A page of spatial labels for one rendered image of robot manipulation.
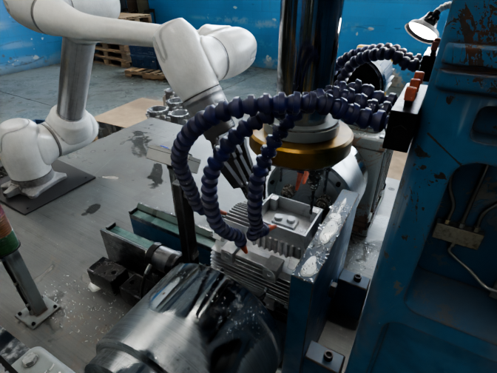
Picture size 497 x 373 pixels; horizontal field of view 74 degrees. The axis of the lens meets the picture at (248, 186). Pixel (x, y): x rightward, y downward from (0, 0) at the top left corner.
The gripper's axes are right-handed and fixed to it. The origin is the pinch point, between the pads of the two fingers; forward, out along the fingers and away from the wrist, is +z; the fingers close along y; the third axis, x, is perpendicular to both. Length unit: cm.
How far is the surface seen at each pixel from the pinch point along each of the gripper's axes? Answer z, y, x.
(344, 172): 6.5, 18.2, -15.5
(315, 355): 29.2, -18.3, -11.5
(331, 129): -11.2, -8.2, -28.1
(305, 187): 6.9, 14.7, -5.4
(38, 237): -10, -18, 80
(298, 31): -26.5, -10.5, -30.0
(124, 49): -189, 415, 478
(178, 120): -25, 146, 162
